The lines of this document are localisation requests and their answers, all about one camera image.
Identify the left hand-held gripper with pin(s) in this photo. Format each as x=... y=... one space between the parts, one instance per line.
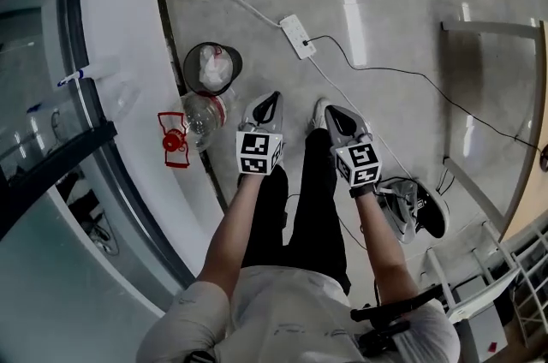
x=257 y=151

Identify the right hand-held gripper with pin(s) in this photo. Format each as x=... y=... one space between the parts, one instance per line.
x=359 y=162

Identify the white power strip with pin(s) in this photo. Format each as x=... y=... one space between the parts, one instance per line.
x=295 y=33

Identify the dark lamp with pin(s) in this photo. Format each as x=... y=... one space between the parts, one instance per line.
x=544 y=160

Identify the person's right forearm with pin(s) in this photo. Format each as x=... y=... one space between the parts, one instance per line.
x=381 y=241

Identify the person's left forearm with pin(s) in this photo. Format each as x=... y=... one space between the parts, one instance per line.
x=240 y=224

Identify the black skirting strip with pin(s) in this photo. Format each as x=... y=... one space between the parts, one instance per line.
x=164 y=10

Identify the person's white shoe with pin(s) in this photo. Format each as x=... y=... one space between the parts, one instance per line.
x=319 y=113

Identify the clear plastic water jug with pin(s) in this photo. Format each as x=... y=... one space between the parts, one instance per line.
x=201 y=117

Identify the white plastic bag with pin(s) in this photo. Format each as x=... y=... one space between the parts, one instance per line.
x=214 y=72

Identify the person's black trousers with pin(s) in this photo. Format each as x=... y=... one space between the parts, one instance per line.
x=317 y=203

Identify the black mesh waste bin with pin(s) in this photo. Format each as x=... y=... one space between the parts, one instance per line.
x=190 y=74

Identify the grey and black bag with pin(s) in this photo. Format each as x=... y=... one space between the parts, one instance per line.
x=402 y=216

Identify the clear plastic container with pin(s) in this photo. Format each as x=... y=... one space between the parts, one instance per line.
x=127 y=98

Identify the white tube with blue tip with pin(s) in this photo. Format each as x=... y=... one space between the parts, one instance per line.
x=103 y=68

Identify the black waist rig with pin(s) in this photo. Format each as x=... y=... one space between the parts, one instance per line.
x=385 y=312

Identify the person's white t-shirt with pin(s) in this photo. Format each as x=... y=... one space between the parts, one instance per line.
x=278 y=310

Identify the black framed glass door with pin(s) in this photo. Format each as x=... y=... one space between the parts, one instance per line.
x=73 y=31

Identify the white box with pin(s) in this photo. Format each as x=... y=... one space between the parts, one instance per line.
x=484 y=323

